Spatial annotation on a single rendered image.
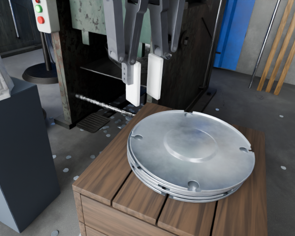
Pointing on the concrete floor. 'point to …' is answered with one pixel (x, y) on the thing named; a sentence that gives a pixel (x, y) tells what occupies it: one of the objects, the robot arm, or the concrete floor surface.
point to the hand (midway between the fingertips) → (143, 80)
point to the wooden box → (117, 168)
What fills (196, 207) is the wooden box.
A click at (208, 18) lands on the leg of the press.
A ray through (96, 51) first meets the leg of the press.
